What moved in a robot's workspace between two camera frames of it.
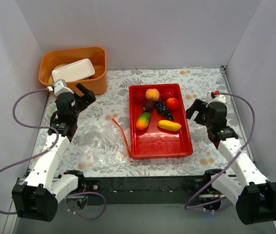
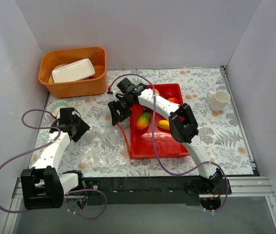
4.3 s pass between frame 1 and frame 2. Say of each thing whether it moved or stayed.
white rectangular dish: stayed
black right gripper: moved
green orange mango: stayed
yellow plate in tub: stayed
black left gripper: moved
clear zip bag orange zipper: moved
